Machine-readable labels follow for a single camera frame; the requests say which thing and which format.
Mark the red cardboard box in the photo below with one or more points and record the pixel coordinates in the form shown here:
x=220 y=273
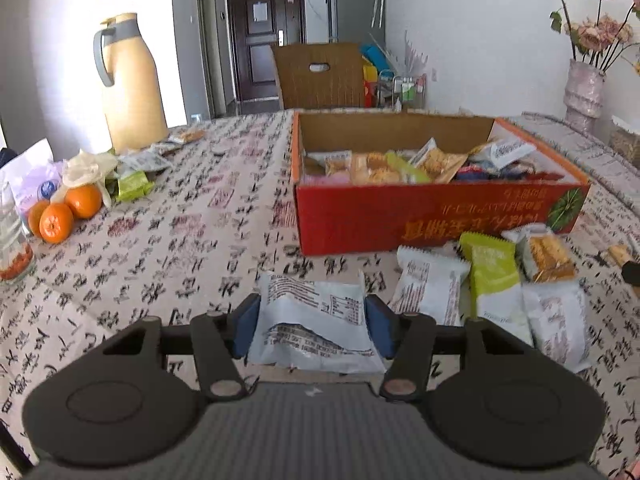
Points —
x=360 y=220

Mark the metal rolling cart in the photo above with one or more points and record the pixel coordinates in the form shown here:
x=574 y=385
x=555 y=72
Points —
x=405 y=92

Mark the brown cookie snack packet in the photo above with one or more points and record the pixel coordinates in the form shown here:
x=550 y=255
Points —
x=187 y=136

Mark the small yellow snack packet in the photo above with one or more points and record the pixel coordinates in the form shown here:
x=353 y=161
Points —
x=619 y=255

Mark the jar with white lid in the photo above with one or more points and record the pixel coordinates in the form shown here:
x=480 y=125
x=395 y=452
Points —
x=627 y=137

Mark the white purple plastic bag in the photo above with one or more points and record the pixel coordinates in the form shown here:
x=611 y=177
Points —
x=30 y=175

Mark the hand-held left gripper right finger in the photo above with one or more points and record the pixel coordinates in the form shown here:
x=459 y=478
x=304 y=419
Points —
x=380 y=327

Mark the glass cup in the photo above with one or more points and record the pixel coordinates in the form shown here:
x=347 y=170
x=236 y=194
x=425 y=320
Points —
x=15 y=245

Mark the small green snack packet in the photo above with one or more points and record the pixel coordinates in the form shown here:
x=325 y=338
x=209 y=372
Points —
x=134 y=186

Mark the green white snack packet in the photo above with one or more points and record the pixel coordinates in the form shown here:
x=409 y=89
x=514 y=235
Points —
x=492 y=280

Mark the dried pink roses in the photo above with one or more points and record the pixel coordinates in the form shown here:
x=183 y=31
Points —
x=597 y=35

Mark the yellow thermos jug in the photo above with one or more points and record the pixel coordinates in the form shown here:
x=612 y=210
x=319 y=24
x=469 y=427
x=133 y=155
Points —
x=135 y=90

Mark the pink flower vase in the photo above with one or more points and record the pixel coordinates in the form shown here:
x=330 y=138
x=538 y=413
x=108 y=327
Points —
x=584 y=95

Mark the grey refrigerator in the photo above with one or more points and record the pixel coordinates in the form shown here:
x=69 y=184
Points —
x=350 y=15

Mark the orange fruit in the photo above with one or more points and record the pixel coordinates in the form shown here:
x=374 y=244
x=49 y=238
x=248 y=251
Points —
x=36 y=217
x=84 y=201
x=56 y=222

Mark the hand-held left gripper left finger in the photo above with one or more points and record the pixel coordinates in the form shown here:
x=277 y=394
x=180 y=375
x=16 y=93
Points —
x=246 y=327

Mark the dark brown door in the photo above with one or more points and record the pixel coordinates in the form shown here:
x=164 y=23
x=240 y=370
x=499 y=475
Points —
x=240 y=60

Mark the crumpled white plastic wrap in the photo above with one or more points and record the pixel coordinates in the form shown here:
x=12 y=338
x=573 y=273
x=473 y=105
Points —
x=90 y=170

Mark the gold cookie snack packet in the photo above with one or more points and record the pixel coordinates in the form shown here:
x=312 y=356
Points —
x=545 y=255

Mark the wooden chair back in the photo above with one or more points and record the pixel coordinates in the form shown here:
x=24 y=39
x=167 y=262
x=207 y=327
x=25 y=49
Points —
x=320 y=87

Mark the grey patterned cloth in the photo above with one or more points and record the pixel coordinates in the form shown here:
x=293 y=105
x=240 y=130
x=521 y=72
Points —
x=605 y=160

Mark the pile of mixed packets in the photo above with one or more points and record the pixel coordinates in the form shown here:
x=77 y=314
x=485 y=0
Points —
x=375 y=170

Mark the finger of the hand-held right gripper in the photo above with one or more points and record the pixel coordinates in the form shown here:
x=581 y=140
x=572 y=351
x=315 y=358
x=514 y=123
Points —
x=632 y=274

